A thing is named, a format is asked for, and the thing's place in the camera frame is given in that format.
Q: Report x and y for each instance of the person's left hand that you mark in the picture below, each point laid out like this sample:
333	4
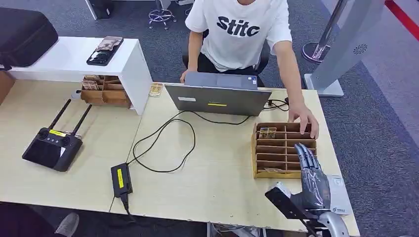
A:
302	116

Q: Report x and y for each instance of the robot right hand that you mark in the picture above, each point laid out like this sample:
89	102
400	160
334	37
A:
314	189

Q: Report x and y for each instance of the person's right hand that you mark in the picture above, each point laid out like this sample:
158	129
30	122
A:
186	74

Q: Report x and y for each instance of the wooden slotted card box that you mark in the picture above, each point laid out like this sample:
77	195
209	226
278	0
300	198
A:
276	152

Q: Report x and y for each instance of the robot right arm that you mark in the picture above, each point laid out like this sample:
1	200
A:
332	225

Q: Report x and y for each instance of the white flat router box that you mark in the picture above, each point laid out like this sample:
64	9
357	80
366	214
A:
341	196

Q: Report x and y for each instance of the grey laptop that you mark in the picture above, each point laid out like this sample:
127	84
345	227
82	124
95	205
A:
217	99

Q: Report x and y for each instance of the card lying in slot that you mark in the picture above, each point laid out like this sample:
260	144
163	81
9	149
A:
273	170

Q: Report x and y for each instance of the person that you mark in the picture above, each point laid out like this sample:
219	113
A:
239	45

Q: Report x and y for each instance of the chrome chair base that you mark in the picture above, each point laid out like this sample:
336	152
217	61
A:
161	15

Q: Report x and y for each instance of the wooden compartment box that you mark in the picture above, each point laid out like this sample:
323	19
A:
111	96

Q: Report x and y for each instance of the patterned brown phone case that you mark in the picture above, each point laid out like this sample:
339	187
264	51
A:
109	43

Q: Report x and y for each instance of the grey kiosk stand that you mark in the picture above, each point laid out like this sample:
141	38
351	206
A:
347	42

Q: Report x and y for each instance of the black smartphone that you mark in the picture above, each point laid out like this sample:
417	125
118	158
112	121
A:
100	59

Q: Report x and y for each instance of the cards in compartment box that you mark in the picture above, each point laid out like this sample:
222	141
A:
90	85

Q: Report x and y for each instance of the dark cabinet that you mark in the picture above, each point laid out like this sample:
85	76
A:
99	8

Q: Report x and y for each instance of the white desk shelf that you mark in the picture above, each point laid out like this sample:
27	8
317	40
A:
72	57

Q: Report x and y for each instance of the black power adapter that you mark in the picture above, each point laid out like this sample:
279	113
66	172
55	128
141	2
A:
121	178

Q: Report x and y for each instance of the red barrier belt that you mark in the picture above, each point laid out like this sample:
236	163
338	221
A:
402	15

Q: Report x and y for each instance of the black controller with antennas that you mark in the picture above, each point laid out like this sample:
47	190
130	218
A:
52	151

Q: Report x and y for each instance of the black hard case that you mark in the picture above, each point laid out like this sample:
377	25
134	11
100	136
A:
23	37

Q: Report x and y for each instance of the brown cardboard box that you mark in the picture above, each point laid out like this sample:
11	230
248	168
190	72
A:
5	86

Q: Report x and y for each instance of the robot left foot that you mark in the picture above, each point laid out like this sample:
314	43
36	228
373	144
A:
68	225

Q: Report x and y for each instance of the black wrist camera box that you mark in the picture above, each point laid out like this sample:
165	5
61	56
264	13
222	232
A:
281	200

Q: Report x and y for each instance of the chrome stanchion post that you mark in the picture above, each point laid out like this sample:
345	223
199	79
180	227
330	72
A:
314	51

